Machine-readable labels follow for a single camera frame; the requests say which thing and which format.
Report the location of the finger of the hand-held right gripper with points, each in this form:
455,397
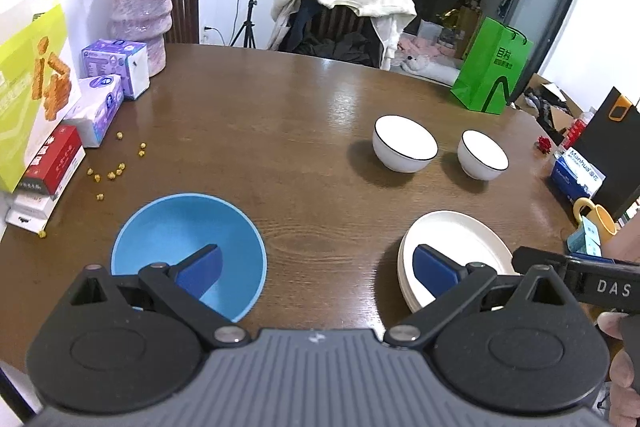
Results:
535,257

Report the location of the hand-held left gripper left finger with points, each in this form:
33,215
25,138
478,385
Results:
202,267

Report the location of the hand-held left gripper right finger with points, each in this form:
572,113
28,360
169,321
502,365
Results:
435,269

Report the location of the cream round plate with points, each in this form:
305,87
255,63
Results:
403,274
407,299
465,237

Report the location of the blue bowl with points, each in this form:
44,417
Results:
165,232

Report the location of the white bowl with black rim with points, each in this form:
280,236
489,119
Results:
405,152
482,157

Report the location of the person's right hand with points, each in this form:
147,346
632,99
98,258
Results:
620,387

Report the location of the light blue yogurt cup pack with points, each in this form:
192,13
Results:
585,237

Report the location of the yellow mug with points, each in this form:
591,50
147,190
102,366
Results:
602,214

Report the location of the blue tissue pack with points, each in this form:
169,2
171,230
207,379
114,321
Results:
575,174

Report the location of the small red flower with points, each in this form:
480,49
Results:
544,146

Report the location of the scattered yellow kernels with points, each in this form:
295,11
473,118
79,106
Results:
120,167

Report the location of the red label water bottle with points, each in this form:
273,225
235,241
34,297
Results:
577,129

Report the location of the black backpack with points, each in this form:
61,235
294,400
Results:
550,117

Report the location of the open cardboard box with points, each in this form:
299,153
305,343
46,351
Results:
547,89

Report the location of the red and white box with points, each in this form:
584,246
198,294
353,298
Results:
55,159

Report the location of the white flat box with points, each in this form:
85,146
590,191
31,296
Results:
27,214

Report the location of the green paper bag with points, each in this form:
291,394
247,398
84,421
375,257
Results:
492,72

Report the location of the purple soft tissue pack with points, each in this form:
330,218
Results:
95,107

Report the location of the white plush toy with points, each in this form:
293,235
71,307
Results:
417,64

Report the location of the purple and white tissue cube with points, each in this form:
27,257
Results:
112,67

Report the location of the pink bedding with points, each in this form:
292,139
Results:
425,48

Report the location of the white zip jacket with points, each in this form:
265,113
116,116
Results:
390,42

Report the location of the yellow-green snack box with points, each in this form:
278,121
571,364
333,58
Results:
25,107

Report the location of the black garment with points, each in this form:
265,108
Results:
340,49

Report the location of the translucent plastic box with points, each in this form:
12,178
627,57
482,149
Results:
430,29

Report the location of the brown cardboard box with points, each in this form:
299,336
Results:
470,19

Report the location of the beige fabric garment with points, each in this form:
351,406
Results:
280,32

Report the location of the gold foil wrapping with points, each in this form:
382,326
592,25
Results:
450,19

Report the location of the purple textured vase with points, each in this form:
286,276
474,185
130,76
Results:
142,17

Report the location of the navy trousers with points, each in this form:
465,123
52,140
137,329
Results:
302,22

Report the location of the white wall socket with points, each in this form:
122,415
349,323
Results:
205,34

